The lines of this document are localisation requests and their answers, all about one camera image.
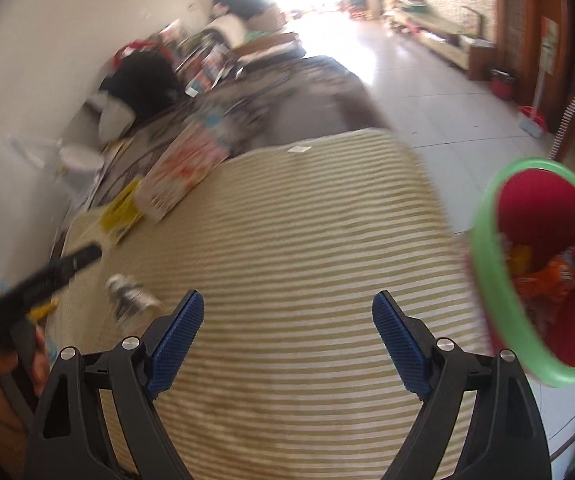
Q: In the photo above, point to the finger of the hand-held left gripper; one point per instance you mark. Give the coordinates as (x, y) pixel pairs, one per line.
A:
(62, 272)

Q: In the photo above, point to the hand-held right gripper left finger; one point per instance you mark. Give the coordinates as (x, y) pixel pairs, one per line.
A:
(180, 340)

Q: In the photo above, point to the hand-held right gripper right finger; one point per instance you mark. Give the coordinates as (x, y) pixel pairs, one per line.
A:
(397, 345)

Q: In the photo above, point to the silver packet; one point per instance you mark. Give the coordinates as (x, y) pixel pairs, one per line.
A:
(127, 297)

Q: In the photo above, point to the orange snack packet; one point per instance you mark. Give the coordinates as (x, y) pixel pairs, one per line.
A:
(557, 272)

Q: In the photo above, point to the red bin with green rim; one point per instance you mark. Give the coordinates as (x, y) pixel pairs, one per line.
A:
(567, 210)

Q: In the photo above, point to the yellow toy piece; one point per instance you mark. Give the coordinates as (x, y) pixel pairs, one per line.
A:
(42, 310)

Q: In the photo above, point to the yellow flat box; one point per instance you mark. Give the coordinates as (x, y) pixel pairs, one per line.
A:
(120, 212)

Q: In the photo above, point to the beige striped mat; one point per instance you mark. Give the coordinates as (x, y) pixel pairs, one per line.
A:
(292, 235)

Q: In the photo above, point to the white pillow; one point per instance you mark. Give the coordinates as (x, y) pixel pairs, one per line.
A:
(115, 120)

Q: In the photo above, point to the black plush toy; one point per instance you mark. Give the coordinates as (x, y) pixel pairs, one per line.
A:
(142, 80)

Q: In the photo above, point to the stack of colourful boxes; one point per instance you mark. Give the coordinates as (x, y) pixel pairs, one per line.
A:
(202, 60)

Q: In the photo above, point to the grey patterned blanket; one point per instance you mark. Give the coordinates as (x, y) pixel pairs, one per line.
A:
(312, 100)

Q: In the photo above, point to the red dustpan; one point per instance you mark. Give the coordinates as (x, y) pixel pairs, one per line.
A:
(532, 121)

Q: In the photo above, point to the small red waste bin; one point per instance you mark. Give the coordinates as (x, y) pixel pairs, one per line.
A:
(502, 84)

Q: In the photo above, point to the low wooden bench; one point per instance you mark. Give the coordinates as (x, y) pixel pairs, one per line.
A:
(442, 40)

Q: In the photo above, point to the black cloth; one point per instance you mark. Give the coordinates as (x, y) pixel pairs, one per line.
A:
(245, 2)

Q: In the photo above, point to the wooden cabinet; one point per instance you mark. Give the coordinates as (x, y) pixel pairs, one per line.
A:
(557, 20)

